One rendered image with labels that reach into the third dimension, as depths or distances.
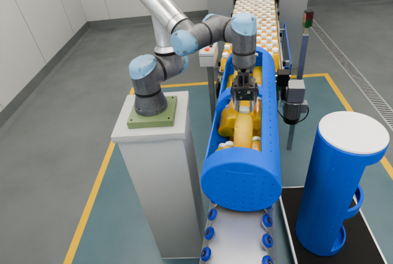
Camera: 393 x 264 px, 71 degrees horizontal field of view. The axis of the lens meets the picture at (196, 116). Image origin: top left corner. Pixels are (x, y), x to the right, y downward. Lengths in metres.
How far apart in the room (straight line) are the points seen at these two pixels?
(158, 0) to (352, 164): 1.00
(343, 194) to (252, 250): 0.59
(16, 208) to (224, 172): 2.25
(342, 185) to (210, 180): 0.68
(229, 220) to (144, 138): 0.48
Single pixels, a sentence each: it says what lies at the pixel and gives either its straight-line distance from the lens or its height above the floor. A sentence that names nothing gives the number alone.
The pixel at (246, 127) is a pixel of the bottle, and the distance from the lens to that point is 1.02.
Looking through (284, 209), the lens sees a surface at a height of 0.15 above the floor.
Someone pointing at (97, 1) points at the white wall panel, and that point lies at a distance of 6.21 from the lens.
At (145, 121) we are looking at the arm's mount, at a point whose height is 1.18.
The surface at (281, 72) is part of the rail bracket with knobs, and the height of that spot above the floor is 1.00.
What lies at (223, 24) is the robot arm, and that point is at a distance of 0.90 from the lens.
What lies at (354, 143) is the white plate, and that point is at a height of 1.04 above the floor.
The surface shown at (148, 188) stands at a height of 0.77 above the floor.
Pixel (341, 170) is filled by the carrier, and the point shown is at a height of 0.92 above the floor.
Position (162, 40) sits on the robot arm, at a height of 1.46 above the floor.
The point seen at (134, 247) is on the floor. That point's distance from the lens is 2.23.
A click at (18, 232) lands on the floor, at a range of 2.74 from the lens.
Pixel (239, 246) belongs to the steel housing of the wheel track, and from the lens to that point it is 1.09.
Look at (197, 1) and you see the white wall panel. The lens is 5.84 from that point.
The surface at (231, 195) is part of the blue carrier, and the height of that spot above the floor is 1.05.
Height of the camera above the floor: 1.91
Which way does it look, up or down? 38 degrees down
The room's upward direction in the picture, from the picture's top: 8 degrees counter-clockwise
